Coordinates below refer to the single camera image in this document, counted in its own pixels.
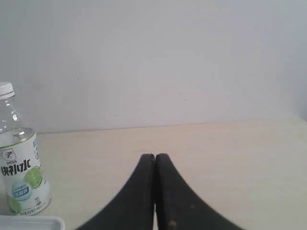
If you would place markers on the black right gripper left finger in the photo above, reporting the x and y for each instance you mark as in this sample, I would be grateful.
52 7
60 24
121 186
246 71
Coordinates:
133 207

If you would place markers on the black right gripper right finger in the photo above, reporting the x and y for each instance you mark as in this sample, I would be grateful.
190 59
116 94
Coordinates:
178 207

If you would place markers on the clear labelled water bottle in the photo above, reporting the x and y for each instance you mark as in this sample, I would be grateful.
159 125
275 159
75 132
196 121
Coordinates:
26 186

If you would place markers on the white bottle cap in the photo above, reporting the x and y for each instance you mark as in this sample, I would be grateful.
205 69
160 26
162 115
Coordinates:
6 90

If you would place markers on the white plastic tray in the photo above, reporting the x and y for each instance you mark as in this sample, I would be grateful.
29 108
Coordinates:
31 223

